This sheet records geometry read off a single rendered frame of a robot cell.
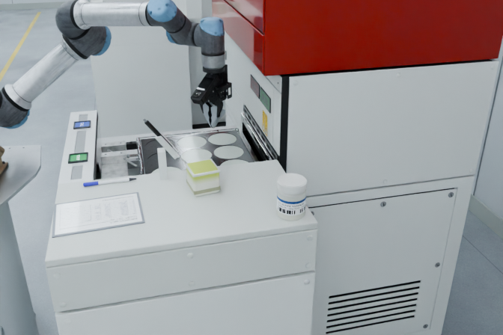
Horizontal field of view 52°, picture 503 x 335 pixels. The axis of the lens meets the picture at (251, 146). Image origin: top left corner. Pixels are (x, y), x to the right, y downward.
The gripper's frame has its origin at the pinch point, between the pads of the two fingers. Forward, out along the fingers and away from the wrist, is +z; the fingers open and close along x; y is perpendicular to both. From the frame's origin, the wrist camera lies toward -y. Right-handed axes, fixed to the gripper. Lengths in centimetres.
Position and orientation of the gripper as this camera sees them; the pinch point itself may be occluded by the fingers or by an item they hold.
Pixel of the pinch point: (211, 125)
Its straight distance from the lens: 176.6
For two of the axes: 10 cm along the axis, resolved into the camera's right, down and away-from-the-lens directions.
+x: -8.2, -2.5, 5.2
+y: 5.7, -3.5, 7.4
